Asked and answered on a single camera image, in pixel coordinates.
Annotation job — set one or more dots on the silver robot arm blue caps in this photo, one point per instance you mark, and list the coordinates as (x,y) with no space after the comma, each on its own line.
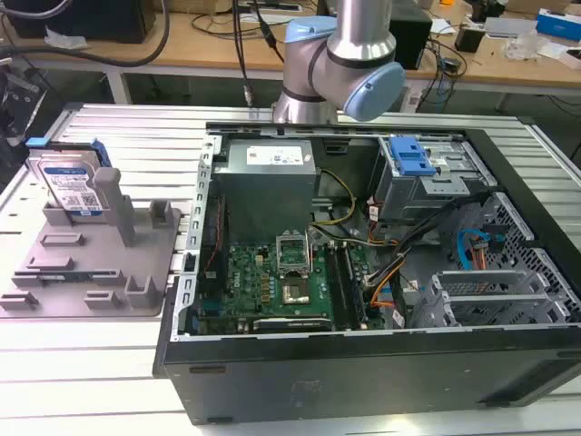
(318,59)

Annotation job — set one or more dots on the grey power supply unit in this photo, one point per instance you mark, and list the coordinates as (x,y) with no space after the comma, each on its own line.
(265,191)

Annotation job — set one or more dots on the silver metal drive cage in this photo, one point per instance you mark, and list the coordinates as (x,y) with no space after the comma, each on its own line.
(422,186)

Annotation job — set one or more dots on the silver expansion slot bracket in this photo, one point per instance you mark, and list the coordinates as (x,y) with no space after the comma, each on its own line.
(476,275)
(495,300)

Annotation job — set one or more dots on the green motherboard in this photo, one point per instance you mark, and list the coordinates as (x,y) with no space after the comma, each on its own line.
(281,290)

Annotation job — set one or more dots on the black computer on desk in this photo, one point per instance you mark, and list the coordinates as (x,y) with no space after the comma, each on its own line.
(77,18)

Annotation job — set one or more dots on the grey parts rack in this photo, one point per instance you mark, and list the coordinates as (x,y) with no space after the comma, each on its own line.
(91,254)

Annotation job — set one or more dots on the small black device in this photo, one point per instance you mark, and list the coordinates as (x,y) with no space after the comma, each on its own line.
(468,38)

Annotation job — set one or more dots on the hard disk in blue carrier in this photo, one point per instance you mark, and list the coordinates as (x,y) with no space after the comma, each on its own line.
(68,181)

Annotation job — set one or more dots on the wooden desk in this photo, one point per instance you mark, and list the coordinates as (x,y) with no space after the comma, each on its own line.
(204,45)

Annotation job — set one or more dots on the black open PC case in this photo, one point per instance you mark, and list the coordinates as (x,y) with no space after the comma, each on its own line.
(345,377)

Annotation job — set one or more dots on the blue white cardboard box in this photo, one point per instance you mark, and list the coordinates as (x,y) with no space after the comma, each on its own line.
(559,22)

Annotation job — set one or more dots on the blue plastic drive bay latch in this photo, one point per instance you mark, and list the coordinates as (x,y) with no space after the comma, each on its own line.
(410,156)

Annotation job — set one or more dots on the black box on desk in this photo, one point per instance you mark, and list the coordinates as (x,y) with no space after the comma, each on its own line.
(410,36)

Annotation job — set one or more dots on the CPU socket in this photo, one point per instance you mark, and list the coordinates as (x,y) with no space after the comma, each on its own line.
(294,291)

